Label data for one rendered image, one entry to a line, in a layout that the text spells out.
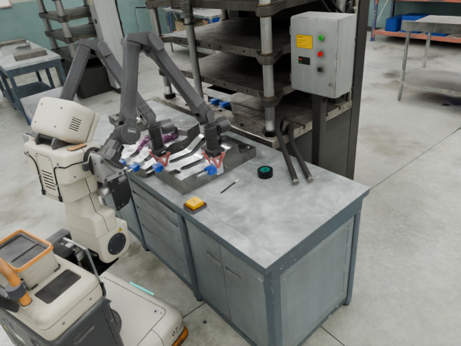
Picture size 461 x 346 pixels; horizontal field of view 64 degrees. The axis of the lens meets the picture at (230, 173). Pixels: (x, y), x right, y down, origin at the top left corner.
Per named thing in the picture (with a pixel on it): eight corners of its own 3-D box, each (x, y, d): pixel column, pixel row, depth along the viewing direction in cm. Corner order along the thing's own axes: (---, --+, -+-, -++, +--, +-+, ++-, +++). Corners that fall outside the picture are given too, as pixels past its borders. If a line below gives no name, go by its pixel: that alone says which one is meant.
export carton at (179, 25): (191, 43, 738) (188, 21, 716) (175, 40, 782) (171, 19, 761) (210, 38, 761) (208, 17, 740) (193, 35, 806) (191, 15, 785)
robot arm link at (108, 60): (92, 53, 178) (94, 44, 168) (103, 47, 180) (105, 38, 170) (145, 128, 185) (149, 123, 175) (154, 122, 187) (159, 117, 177)
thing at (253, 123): (272, 150, 228) (272, 139, 224) (160, 105, 316) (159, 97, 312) (351, 108, 272) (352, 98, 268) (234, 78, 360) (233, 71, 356)
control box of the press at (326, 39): (323, 250, 251) (333, 20, 175) (289, 231, 272) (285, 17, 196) (342, 235, 263) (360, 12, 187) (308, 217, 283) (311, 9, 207)
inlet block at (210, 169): (202, 183, 169) (200, 173, 167) (195, 179, 173) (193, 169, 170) (223, 171, 176) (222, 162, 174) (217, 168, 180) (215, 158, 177)
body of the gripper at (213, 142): (211, 145, 176) (209, 131, 172) (225, 152, 169) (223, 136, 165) (200, 150, 172) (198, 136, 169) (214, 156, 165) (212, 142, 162)
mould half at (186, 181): (183, 195, 182) (179, 171, 175) (156, 177, 199) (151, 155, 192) (256, 156, 208) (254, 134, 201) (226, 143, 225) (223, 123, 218)
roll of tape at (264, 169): (263, 169, 195) (263, 163, 193) (276, 174, 190) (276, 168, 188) (254, 176, 190) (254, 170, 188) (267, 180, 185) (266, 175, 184)
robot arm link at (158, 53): (134, 44, 150) (145, 37, 141) (144, 36, 152) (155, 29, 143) (198, 125, 168) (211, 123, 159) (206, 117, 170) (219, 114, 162)
